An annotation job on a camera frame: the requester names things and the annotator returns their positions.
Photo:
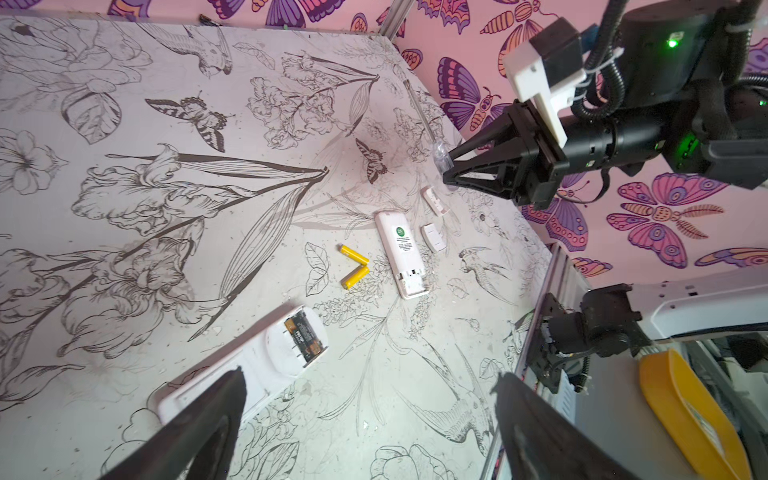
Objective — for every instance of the white battery cover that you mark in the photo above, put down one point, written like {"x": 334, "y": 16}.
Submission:
{"x": 435, "y": 203}
{"x": 433, "y": 238}

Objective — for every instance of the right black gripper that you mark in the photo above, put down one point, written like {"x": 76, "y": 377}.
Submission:
{"x": 531, "y": 176}

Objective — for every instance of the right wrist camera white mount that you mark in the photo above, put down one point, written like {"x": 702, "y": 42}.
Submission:
{"x": 546, "y": 70}

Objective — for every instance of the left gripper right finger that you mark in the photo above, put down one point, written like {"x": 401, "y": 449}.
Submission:
{"x": 541, "y": 444}

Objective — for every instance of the yellow battery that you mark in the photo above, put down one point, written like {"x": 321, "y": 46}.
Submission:
{"x": 355, "y": 277}
{"x": 353, "y": 255}

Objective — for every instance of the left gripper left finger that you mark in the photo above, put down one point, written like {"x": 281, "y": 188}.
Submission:
{"x": 199, "y": 443}

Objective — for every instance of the yellow tape roll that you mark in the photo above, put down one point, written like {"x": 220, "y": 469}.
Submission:
{"x": 692, "y": 417}

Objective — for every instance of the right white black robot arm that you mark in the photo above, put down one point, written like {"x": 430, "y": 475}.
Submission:
{"x": 664, "y": 80}

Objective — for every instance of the white remote control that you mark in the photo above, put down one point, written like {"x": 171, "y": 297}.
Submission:
{"x": 403, "y": 254}

